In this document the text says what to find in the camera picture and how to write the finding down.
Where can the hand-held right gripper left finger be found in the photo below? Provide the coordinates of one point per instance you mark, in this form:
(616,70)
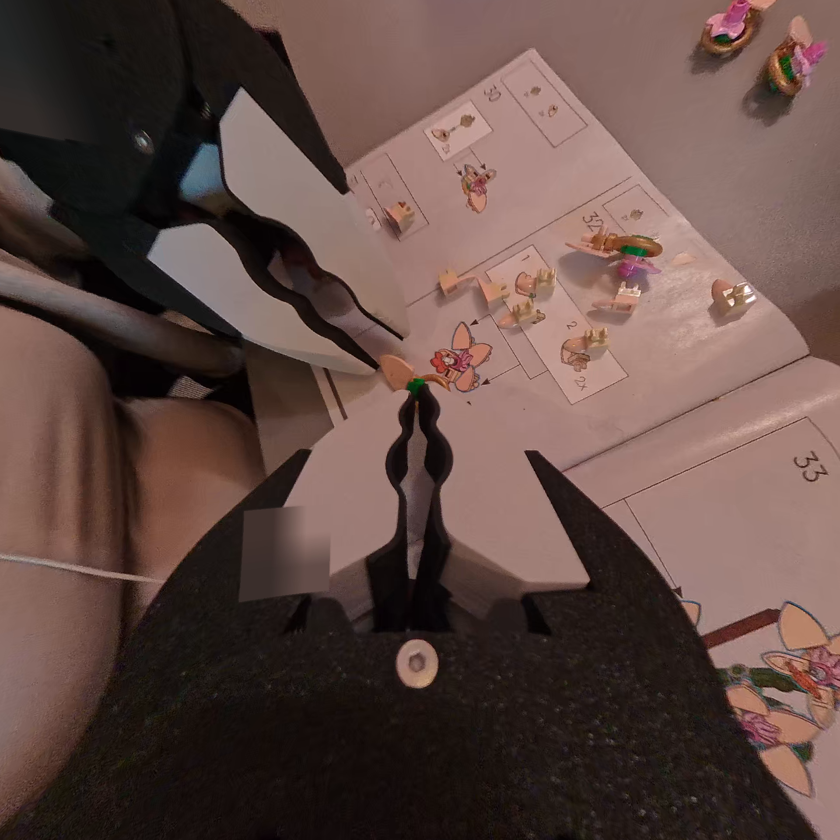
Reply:
(354,472)

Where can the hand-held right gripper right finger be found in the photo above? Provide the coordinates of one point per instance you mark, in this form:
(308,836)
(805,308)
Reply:
(505,505)

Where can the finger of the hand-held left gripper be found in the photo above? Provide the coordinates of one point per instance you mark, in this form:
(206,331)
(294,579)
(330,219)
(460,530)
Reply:
(216,275)
(308,197)

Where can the grey desk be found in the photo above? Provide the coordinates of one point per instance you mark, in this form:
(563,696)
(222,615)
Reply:
(656,39)

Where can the person's left hand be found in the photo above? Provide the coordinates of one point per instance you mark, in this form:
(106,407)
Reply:
(131,334)

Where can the cream toy brick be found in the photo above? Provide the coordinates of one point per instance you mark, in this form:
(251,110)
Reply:
(400,218)

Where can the toy instruction booklet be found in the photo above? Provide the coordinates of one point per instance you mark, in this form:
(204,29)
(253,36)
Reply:
(656,400)

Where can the small loose pink petal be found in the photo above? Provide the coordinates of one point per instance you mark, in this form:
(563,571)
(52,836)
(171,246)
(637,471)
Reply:
(682,258)

